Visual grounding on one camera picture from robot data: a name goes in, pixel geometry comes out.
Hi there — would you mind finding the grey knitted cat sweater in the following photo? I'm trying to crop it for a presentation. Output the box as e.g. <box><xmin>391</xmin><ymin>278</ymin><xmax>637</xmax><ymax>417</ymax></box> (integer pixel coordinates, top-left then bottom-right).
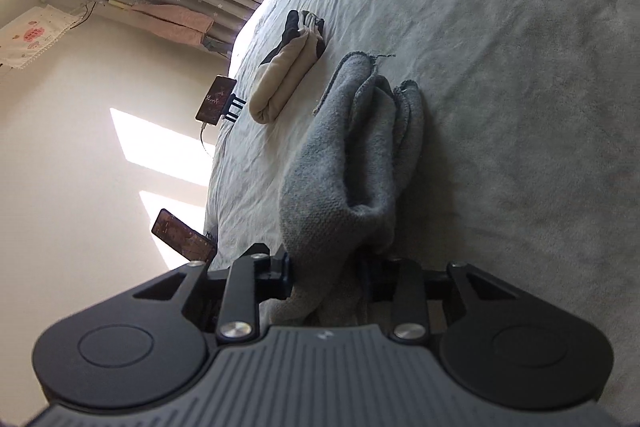
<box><xmin>260</xmin><ymin>52</ymin><xmax>424</xmax><ymax>327</ymax></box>

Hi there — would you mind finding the upright black smartphone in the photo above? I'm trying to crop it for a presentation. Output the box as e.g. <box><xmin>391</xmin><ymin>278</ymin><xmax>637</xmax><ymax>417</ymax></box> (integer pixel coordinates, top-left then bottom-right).
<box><xmin>151</xmin><ymin>208</ymin><xmax>217</xmax><ymax>262</ymax></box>

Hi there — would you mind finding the blue phone stand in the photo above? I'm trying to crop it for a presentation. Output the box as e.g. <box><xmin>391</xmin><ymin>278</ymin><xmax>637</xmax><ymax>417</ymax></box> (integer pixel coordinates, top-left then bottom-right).
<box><xmin>222</xmin><ymin>93</ymin><xmax>245</xmax><ymax>122</ymax></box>

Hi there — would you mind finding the smartphone on blue stand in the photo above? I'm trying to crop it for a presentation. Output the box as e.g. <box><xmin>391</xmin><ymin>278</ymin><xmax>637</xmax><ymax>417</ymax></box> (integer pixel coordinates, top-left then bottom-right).
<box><xmin>195</xmin><ymin>75</ymin><xmax>236</xmax><ymax>124</ymax></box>

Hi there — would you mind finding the folded beige garment stack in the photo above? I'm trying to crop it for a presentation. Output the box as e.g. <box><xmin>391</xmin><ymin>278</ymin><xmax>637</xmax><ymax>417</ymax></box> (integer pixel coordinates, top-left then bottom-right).
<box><xmin>248</xmin><ymin>10</ymin><xmax>326</xmax><ymax>124</ymax></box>

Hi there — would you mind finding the pink hanging coat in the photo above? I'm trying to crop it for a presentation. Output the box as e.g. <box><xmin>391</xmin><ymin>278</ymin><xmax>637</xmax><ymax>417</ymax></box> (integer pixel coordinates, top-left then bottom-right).
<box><xmin>129</xmin><ymin>4</ymin><xmax>214</xmax><ymax>48</ymax></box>

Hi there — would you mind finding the grey bed sheet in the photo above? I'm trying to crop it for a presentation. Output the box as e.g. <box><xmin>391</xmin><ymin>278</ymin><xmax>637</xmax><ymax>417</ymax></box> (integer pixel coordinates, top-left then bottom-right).
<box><xmin>202</xmin><ymin>0</ymin><xmax>640</xmax><ymax>338</ymax></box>

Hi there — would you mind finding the white floral wall hanging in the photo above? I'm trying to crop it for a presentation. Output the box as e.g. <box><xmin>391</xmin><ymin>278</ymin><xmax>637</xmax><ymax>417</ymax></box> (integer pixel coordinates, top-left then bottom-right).
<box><xmin>0</xmin><ymin>5</ymin><xmax>81</xmax><ymax>69</ymax></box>

